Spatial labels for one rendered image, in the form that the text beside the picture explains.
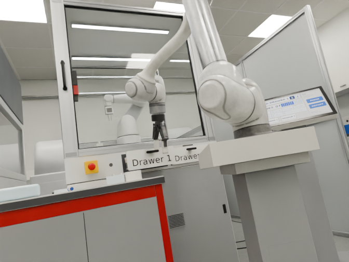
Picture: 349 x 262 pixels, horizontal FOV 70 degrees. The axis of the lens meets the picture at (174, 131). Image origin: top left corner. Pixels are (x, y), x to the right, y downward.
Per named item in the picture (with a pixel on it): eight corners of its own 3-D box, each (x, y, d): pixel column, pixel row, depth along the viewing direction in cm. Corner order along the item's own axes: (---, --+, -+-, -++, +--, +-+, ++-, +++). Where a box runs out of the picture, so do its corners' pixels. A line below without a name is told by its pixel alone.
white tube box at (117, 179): (124, 182, 121) (123, 174, 121) (106, 184, 119) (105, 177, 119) (124, 182, 133) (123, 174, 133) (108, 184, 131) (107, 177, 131)
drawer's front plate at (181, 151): (210, 159, 175) (207, 143, 177) (172, 165, 164) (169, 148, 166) (209, 159, 177) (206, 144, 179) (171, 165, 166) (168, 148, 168)
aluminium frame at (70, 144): (216, 140, 182) (191, 12, 200) (64, 158, 143) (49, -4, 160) (171, 156, 269) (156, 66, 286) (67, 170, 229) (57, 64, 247)
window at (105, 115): (204, 135, 182) (182, 17, 198) (78, 149, 148) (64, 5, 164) (204, 135, 182) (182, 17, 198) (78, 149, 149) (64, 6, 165)
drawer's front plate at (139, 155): (176, 163, 151) (173, 145, 153) (128, 170, 140) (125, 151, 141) (175, 164, 152) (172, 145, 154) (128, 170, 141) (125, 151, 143)
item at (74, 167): (220, 160, 180) (216, 140, 183) (66, 184, 141) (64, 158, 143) (173, 170, 266) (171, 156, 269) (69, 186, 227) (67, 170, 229)
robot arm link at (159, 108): (161, 104, 145) (162, 114, 145) (146, 105, 142) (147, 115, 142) (167, 102, 137) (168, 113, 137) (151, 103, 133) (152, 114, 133)
